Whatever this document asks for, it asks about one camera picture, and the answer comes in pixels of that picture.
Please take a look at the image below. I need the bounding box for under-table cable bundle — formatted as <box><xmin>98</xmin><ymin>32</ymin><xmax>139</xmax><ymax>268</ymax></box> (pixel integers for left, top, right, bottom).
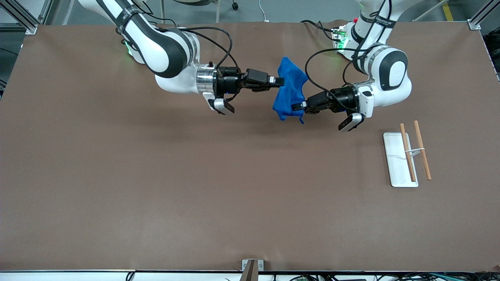
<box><xmin>125</xmin><ymin>271</ymin><xmax>500</xmax><ymax>281</ymax></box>

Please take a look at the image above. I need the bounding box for brown camera mount post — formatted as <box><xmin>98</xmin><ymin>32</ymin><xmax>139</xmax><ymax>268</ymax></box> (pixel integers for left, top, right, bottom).
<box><xmin>240</xmin><ymin>260</ymin><xmax>258</xmax><ymax>281</ymax></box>

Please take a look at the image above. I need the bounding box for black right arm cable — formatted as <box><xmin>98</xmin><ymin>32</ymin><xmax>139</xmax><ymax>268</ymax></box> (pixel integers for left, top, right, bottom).
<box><xmin>117</xmin><ymin>0</ymin><xmax>239</xmax><ymax>71</ymax></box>

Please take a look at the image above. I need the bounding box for black base power cable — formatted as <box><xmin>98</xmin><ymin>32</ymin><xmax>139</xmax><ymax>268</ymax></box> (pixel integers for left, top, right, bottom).
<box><xmin>300</xmin><ymin>19</ymin><xmax>337</xmax><ymax>41</ymax></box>

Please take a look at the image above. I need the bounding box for white floor cable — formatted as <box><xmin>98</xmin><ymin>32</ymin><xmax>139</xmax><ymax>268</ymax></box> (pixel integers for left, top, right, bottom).
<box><xmin>258</xmin><ymin>0</ymin><xmax>271</xmax><ymax>23</ymax></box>

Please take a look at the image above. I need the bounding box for aluminium frame profile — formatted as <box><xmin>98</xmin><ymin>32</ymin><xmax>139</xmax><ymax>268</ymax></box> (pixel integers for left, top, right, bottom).
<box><xmin>0</xmin><ymin>0</ymin><xmax>53</xmax><ymax>35</ymax></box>
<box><xmin>467</xmin><ymin>0</ymin><xmax>500</xmax><ymax>30</ymax></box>

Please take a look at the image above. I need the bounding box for brown table cover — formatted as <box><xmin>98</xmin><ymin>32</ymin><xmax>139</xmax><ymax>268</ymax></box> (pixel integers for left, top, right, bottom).
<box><xmin>0</xmin><ymin>20</ymin><xmax>500</xmax><ymax>273</ymax></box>

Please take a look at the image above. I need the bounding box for metal table edge bracket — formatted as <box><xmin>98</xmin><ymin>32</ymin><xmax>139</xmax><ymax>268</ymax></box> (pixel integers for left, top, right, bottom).
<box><xmin>242</xmin><ymin>259</ymin><xmax>264</xmax><ymax>272</ymax></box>

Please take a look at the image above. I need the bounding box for blue microfibre towel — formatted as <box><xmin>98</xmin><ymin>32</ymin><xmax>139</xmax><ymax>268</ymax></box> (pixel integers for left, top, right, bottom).
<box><xmin>272</xmin><ymin>57</ymin><xmax>309</xmax><ymax>124</ymax></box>

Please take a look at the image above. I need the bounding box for white rack base plate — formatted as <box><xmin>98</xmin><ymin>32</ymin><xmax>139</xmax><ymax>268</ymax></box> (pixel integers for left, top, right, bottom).
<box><xmin>383</xmin><ymin>132</ymin><xmax>419</xmax><ymax>188</ymax></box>

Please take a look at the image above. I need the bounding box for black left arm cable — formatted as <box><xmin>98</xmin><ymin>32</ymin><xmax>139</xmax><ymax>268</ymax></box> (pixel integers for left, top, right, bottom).
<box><xmin>304</xmin><ymin>47</ymin><xmax>375</xmax><ymax>104</ymax></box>

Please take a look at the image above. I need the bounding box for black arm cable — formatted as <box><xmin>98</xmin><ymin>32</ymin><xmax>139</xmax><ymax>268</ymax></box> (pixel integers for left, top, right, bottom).
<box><xmin>304</xmin><ymin>47</ymin><xmax>375</xmax><ymax>104</ymax></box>
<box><xmin>117</xmin><ymin>0</ymin><xmax>239</xmax><ymax>71</ymax></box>

